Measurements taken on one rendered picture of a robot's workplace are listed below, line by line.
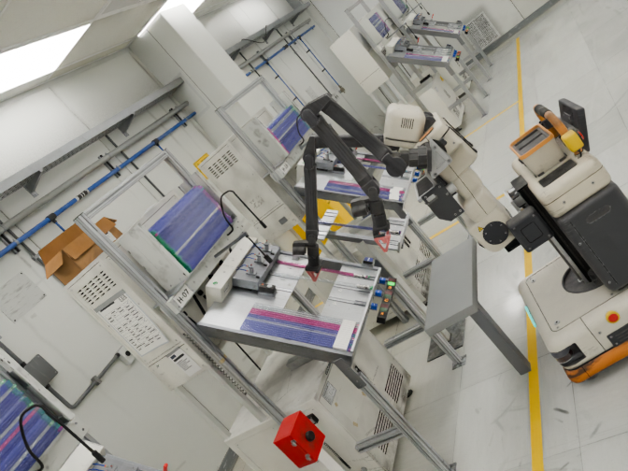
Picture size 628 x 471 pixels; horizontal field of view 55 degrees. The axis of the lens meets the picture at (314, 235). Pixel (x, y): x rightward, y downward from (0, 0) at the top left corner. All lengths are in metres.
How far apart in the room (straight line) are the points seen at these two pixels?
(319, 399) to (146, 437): 1.69
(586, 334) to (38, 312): 3.13
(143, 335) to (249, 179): 1.46
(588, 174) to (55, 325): 3.20
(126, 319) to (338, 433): 1.12
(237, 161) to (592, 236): 2.30
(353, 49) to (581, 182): 5.11
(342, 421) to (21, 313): 2.16
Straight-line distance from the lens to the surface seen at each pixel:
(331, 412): 2.85
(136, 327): 2.93
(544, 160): 2.52
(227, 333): 2.71
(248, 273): 2.95
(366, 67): 7.24
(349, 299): 2.89
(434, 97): 7.22
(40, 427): 2.17
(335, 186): 3.90
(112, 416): 4.14
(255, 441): 3.15
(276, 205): 3.99
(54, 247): 3.10
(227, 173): 4.02
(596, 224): 2.48
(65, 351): 4.13
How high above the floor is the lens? 1.73
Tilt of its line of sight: 12 degrees down
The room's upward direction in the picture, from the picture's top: 42 degrees counter-clockwise
